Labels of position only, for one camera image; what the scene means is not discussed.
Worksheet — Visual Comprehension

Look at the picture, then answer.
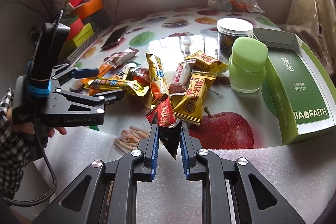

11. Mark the long gold snack bar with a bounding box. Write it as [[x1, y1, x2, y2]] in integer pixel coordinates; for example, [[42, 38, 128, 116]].
[[146, 52, 170, 109]]

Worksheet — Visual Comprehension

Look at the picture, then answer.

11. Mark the red black triangular snack packet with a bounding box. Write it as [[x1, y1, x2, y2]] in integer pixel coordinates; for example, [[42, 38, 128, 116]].
[[146, 97, 182, 159]]

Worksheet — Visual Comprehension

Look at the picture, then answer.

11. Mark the white brown sesame nougat packet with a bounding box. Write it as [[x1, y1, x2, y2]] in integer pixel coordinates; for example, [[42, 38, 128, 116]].
[[169, 59, 196, 96]]

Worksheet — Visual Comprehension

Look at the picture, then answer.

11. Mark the yellow peanut crisp candy packet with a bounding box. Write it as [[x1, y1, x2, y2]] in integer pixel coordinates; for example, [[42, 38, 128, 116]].
[[173, 71, 216, 125]]

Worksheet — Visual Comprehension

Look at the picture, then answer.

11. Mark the plaid sleeve forearm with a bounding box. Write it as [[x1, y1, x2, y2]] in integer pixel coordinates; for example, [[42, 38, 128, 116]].
[[0, 88, 30, 199]]

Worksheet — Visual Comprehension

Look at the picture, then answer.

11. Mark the person's left hand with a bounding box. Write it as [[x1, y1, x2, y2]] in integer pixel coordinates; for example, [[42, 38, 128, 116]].
[[6, 107, 67, 138]]

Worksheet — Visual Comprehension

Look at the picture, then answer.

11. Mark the gold yellow snack bar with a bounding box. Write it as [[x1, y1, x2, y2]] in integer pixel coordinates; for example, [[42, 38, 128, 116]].
[[84, 77, 149, 97]]

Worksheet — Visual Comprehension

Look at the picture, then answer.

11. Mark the yellow-green striped box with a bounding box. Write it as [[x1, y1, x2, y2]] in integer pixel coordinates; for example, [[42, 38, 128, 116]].
[[59, 23, 95, 61]]

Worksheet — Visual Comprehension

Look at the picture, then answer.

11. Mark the orange silver konjac snack pouch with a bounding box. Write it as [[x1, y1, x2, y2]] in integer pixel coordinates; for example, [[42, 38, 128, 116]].
[[97, 47, 139, 77]]

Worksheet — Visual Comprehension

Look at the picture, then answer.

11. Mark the red textured box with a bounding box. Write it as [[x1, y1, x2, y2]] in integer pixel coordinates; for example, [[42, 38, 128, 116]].
[[67, 16, 84, 41]]

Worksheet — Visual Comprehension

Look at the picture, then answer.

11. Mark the black smartphone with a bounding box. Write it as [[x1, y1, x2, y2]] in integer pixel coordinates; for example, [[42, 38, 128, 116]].
[[101, 26, 129, 51]]

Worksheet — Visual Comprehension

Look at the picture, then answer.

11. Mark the orange box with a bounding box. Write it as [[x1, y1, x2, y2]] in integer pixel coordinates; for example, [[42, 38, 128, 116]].
[[70, 0, 104, 20]]

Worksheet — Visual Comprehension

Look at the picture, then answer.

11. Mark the green gift box lid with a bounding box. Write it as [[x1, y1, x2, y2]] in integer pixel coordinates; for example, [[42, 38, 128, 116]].
[[253, 28, 335, 145]]

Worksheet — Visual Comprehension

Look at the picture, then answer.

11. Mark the light green frosted jar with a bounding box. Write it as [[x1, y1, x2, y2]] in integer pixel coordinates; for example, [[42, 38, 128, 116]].
[[229, 37, 268, 93]]

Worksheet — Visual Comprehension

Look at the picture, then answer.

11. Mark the clear jar white lid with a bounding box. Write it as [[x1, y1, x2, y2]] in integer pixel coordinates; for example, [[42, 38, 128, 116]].
[[217, 18, 253, 57]]

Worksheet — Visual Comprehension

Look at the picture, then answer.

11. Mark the beige patterned curtain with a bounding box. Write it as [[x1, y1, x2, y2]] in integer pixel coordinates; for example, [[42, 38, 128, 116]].
[[279, 0, 335, 76]]

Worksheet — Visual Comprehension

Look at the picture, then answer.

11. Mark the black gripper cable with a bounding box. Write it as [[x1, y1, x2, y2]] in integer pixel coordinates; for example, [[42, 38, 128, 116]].
[[2, 113, 58, 208]]

